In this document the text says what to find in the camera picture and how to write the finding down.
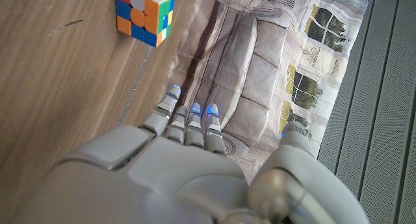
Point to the grey tape outline strip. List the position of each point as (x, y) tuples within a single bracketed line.
[(135, 84)]

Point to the printed sofa room backdrop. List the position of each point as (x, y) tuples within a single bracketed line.
[(253, 71)]

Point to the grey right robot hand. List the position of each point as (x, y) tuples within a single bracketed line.
[(182, 178)]

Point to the multicoloured Rubik's cube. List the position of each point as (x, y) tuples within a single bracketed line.
[(146, 16)]

